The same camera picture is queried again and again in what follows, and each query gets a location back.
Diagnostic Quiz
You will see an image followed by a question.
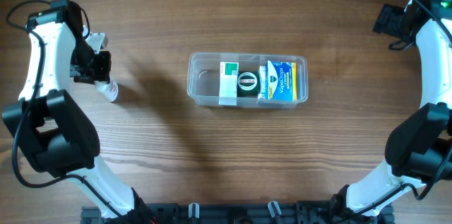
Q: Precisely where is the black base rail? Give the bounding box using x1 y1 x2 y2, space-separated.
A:
80 201 395 224

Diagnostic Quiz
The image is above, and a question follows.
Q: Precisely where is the dark green ointment box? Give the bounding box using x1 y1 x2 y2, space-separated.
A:
237 71 261 98

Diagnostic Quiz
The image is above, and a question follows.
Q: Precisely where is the clear plastic container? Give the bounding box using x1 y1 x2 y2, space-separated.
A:
187 52 309 108

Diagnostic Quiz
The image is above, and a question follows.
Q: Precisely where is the blue VapoDrops box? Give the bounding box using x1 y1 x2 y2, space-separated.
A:
265 61 298 101

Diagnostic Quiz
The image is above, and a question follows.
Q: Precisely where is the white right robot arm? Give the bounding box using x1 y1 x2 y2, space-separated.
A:
325 0 451 223

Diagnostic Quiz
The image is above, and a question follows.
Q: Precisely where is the white and blue medicine box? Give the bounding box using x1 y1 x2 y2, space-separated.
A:
257 65 267 100

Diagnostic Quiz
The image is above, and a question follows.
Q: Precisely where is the white and green medicine box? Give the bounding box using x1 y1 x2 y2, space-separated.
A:
219 61 239 106

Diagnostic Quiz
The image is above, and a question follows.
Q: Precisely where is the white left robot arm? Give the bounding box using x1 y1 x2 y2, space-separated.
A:
2 0 156 223

